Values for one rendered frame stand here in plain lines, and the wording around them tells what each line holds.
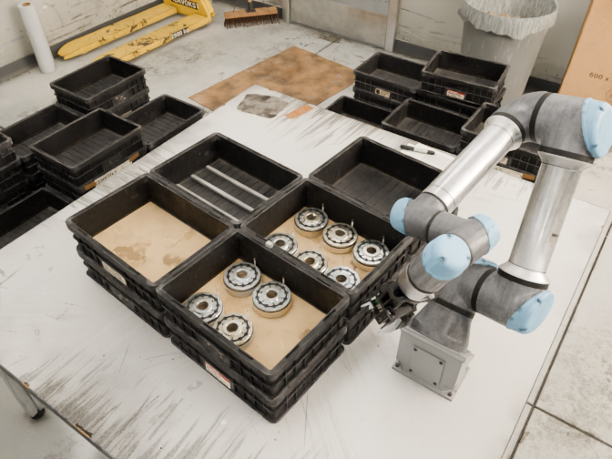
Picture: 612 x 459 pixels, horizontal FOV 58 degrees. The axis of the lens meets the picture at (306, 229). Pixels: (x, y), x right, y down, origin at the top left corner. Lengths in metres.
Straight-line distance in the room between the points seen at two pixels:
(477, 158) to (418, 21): 3.34
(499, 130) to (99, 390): 1.17
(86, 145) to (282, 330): 1.68
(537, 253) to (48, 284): 1.39
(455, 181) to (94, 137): 2.03
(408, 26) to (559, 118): 3.35
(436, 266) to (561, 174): 0.43
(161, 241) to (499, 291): 0.96
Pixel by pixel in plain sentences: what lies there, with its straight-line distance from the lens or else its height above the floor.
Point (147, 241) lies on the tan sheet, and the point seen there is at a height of 0.83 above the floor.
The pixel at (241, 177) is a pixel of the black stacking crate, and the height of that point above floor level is 0.83.
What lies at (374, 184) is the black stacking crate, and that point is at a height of 0.83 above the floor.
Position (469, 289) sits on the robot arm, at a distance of 1.39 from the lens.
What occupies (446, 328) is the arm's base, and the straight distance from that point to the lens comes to 1.40.
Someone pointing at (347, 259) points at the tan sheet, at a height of 0.83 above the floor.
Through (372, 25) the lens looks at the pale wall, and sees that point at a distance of 4.72.
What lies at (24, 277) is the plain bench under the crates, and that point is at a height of 0.70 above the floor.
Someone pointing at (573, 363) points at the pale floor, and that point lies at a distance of 2.63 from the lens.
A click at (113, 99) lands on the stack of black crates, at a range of 3.10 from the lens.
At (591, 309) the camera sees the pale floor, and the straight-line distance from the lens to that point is 2.86.
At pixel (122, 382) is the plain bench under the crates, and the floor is 0.70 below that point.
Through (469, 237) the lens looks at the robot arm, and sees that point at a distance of 1.08.
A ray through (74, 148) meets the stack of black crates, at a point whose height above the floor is 0.49.
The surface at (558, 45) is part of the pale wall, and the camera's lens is 4.26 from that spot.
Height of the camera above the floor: 1.99
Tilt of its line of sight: 43 degrees down
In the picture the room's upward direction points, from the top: straight up
